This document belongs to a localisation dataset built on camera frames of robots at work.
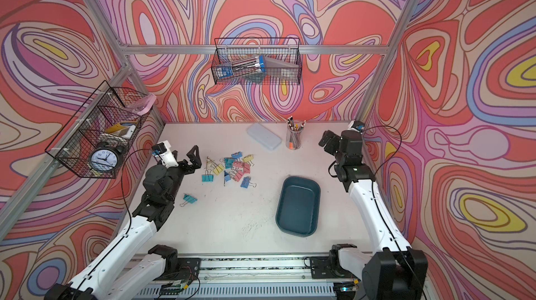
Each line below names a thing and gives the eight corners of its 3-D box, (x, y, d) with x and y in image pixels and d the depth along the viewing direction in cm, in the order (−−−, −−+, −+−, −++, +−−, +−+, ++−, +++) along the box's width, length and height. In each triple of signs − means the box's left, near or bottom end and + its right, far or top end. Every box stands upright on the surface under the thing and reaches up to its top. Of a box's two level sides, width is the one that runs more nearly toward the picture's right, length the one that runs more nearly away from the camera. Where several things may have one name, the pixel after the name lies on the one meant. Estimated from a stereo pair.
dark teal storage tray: (275, 236, 82) (275, 232, 78) (274, 181, 98) (274, 175, 94) (324, 236, 82) (327, 232, 78) (315, 181, 98) (317, 175, 94)
